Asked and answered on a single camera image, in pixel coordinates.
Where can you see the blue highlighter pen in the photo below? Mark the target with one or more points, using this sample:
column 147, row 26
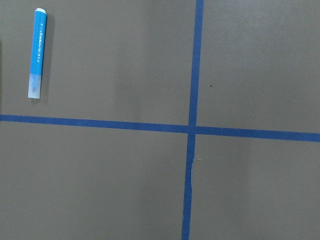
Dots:
column 37, row 53

